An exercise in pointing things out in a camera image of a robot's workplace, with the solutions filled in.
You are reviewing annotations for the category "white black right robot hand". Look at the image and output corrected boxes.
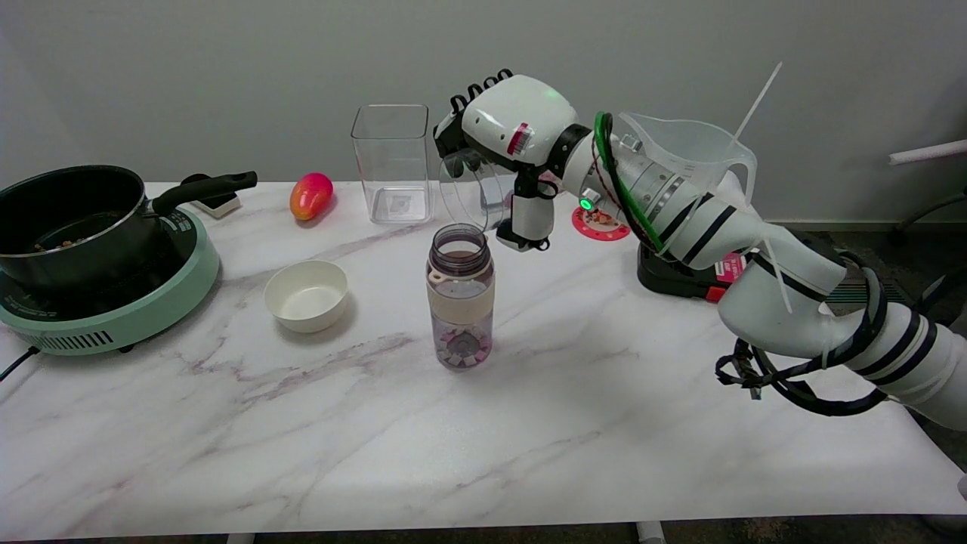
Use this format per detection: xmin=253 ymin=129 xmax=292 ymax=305
xmin=433 ymin=70 xmax=594 ymax=252

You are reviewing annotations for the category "small clear measuring cup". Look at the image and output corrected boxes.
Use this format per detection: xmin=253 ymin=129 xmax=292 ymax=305
xmin=438 ymin=147 xmax=519 ymax=232

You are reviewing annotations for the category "large clear measuring jug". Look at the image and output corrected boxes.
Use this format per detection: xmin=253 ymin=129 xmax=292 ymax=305
xmin=618 ymin=112 xmax=758 ymax=206

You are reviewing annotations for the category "purple bottle with cream band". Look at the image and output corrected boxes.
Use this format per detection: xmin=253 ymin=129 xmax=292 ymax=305
xmin=425 ymin=224 xmax=496 ymax=371

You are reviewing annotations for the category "pink round coaster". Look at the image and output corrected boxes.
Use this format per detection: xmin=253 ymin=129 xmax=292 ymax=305
xmin=572 ymin=206 xmax=632 ymax=243

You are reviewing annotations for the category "clear square container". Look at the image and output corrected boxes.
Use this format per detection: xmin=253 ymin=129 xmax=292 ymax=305
xmin=351 ymin=104 xmax=433 ymax=225

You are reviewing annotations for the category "black device with red label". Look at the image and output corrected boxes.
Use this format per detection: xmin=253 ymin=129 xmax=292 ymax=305
xmin=637 ymin=242 xmax=750 ymax=304

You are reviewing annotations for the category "red yellow toy mango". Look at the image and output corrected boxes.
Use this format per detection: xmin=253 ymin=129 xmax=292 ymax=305
xmin=290 ymin=172 xmax=335 ymax=221

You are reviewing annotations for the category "long white zip tie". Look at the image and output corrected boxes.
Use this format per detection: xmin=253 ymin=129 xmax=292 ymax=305
xmin=731 ymin=62 xmax=783 ymax=143

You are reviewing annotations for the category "white bowl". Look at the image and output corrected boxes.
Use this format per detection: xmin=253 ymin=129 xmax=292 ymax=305
xmin=264 ymin=260 xmax=349 ymax=334

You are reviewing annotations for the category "small white box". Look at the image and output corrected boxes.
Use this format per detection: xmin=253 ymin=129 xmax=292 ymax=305
xmin=190 ymin=193 xmax=243 ymax=220

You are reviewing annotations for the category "white pole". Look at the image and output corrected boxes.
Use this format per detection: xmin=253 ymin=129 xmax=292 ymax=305
xmin=888 ymin=140 xmax=967 ymax=166

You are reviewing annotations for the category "green induction cooker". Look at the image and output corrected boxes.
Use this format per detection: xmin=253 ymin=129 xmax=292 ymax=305
xmin=0 ymin=206 xmax=221 ymax=357

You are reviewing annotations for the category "green robot cable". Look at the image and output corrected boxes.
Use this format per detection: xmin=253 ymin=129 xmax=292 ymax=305
xmin=593 ymin=112 xmax=667 ymax=255

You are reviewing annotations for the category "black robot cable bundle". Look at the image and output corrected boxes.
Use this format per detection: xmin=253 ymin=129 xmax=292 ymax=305
xmin=714 ymin=249 xmax=945 ymax=418

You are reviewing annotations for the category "black pot with handle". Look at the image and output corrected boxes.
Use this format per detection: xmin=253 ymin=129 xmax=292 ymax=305
xmin=0 ymin=165 xmax=258 ymax=294

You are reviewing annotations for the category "black cooker power cord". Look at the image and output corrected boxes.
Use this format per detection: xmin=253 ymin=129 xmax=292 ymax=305
xmin=0 ymin=346 xmax=40 ymax=382

